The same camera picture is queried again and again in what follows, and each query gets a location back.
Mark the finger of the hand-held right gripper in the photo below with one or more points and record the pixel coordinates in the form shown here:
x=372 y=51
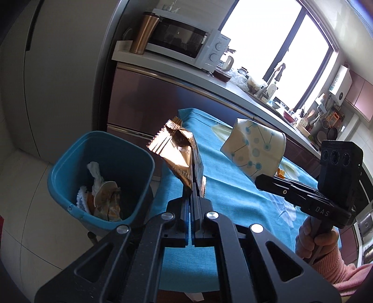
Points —
x=284 y=190

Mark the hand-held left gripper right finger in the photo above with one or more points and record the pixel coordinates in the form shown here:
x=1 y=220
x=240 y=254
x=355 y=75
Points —
x=193 y=230

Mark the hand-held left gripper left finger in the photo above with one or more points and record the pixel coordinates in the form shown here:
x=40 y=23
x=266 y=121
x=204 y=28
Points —
x=185 y=224

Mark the crushed dotted paper cup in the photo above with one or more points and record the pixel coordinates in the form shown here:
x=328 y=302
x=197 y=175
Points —
x=253 y=145

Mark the gold snack wrapper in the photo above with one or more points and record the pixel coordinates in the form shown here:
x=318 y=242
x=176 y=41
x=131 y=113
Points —
x=113 y=208
x=174 y=151

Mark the blue trash bin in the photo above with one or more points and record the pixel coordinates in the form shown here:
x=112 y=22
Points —
x=128 y=163

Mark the white dotted paper cup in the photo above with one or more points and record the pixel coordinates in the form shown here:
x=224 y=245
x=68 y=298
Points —
x=103 y=192

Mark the white foam fruit net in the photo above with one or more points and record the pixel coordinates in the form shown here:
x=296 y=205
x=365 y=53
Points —
x=83 y=199

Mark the white tissue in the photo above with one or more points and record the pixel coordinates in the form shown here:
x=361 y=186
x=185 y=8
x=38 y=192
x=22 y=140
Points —
x=93 y=170

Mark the person's right hand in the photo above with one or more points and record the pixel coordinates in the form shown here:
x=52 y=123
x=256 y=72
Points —
x=303 y=239

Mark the small orange peel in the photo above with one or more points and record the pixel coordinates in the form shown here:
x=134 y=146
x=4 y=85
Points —
x=280 y=173

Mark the blue floral tablecloth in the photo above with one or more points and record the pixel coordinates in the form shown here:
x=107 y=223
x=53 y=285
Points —
x=233 y=204

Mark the kitchen utensil cluster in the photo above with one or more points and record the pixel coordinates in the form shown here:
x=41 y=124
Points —
x=320 y=122

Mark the red bowl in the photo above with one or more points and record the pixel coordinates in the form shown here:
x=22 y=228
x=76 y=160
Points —
x=289 y=117

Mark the white soap bottle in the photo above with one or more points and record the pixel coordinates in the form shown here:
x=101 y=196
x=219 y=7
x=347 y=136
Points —
x=271 y=90

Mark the metal kitchen faucet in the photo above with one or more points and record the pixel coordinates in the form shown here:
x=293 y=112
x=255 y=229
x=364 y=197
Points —
x=281 y=71

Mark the clear plastic bag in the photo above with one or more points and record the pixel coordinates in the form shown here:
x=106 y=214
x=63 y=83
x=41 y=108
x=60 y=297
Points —
x=242 y=78

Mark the dark red tray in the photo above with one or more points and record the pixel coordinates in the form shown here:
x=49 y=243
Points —
x=223 y=76

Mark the dark purple base cabinets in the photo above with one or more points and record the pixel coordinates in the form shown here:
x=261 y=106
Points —
x=140 y=99

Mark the glass kettle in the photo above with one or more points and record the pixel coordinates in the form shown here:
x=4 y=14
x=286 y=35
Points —
x=228 y=62

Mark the kitchen window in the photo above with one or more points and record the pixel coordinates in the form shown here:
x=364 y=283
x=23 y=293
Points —
x=262 y=35

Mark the white kitchen countertop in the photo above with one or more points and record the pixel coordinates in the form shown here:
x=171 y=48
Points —
x=163 y=62

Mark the white microwave oven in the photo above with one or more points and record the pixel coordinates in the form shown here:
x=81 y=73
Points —
x=174 y=35

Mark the copper tumbler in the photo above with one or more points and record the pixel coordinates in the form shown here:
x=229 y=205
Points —
x=142 y=35

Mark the grey refrigerator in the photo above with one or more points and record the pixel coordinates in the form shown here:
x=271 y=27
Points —
x=58 y=72

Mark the pink wall cabinets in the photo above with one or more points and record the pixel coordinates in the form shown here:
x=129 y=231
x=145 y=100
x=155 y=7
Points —
x=362 y=96

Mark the white wall water heater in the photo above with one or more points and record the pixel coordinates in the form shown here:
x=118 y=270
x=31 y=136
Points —
x=341 y=84

